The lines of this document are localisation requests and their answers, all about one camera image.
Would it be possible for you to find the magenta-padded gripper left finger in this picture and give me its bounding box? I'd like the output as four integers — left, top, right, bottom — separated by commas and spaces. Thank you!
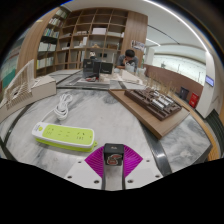
64, 145, 108, 191

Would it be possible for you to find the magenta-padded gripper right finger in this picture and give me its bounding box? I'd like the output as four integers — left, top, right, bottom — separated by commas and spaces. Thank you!
121, 145, 164, 191

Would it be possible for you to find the small black charger block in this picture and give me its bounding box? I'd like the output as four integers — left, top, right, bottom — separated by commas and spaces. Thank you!
103, 143, 125, 167

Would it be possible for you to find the green and white power strip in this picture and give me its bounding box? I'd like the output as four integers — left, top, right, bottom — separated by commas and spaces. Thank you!
31, 121, 98, 153

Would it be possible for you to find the brown architectural model on board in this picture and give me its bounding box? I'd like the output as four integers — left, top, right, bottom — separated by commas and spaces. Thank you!
109, 86, 191, 140

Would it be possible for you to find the dark waste bin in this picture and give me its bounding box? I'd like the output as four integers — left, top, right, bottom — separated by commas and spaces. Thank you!
179, 86, 190, 101

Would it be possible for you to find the small white architectural model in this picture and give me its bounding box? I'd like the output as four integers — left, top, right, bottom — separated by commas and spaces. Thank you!
114, 69, 144, 84

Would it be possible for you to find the black architectural model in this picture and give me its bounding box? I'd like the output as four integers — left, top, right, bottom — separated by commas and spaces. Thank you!
76, 58, 116, 89

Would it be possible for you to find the person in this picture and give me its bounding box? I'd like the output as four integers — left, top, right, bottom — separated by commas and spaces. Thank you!
116, 49, 139, 74

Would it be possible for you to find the large white architectural model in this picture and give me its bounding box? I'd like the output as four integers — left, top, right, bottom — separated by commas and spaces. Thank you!
0, 59, 58, 123

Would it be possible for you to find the poster on wood panel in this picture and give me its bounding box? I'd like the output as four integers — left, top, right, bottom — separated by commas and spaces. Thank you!
130, 39, 146, 53

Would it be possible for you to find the tall bookshelf with books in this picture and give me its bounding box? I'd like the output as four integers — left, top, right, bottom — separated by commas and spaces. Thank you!
0, 6, 71, 91

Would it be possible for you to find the wooden cubby shelf unit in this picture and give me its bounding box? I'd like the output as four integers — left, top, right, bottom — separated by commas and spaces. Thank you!
54, 7, 129, 73

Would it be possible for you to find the curved ceiling light strip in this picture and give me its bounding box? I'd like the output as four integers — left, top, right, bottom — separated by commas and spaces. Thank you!
143, 0, 209, 53

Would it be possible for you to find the white coiled power cable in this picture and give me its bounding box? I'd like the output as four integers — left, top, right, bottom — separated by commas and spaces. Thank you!
41, 93, 74, 123

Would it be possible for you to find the wall-mounted display screen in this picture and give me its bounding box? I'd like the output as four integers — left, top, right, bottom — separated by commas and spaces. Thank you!
204, 75, 215, 88

